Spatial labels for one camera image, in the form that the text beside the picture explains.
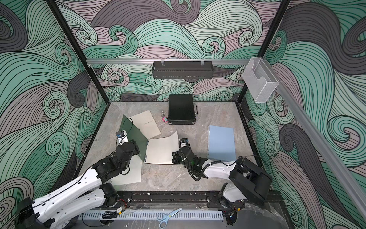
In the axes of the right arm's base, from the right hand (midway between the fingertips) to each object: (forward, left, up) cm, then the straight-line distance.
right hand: (169, 156), depth 83 cm
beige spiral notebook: (+28, +19, -6) cm, 34 cm away
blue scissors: (-29, +2, -5) cm, 30 cm away
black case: (+39, -7, -3) cm, 40 cm away
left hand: (+5, +19, +11) cm, 23 cm away
